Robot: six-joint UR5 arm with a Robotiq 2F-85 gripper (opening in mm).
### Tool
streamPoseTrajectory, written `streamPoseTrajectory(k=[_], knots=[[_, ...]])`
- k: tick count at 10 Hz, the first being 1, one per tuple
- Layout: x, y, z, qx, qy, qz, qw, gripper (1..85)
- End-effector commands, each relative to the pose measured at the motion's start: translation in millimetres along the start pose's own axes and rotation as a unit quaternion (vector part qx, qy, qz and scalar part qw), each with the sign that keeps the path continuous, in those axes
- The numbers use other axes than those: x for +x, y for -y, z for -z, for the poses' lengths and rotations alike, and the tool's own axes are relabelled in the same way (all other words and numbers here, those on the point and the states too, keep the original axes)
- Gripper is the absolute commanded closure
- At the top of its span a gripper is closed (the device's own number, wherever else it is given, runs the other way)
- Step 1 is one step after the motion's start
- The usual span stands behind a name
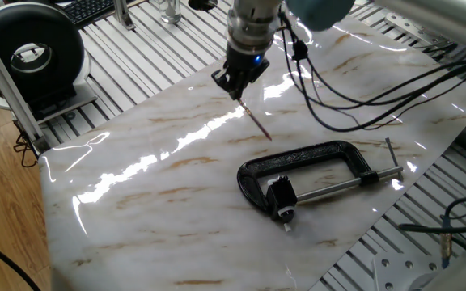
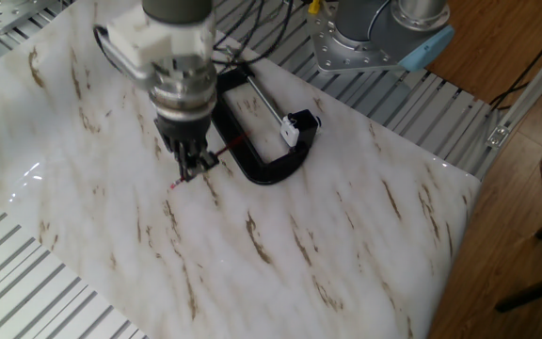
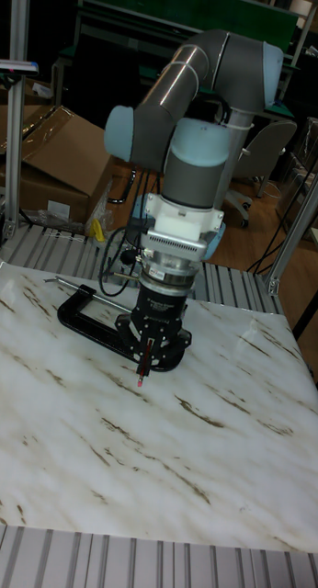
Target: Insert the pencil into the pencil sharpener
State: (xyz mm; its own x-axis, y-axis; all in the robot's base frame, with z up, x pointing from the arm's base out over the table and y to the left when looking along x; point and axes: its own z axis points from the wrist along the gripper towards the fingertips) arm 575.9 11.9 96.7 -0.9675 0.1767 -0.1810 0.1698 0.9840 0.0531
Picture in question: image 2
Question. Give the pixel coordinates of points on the yellow plastic object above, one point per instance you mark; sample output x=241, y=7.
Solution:
x=314, y=6

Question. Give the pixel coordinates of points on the red pencil with eraser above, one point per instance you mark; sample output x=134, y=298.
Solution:
x=228, y=148

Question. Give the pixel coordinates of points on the black stand leg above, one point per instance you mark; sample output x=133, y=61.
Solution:
x=534, y=291

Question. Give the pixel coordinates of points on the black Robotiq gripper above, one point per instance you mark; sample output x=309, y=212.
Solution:
x=184, y=127

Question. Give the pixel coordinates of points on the silver spare mounting plate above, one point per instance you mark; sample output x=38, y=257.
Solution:
x=7, y=16

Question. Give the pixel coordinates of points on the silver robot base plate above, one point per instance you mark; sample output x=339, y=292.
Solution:
x=346, y=59

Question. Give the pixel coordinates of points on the aluminium frame post with bracket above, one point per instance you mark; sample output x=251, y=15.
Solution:
x=530, y=103

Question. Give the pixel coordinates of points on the black metal C-clamp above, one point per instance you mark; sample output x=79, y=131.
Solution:
x=238, y=141

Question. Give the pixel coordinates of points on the black and white pencil sharpener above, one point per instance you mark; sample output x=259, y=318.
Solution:
x=291, y=134

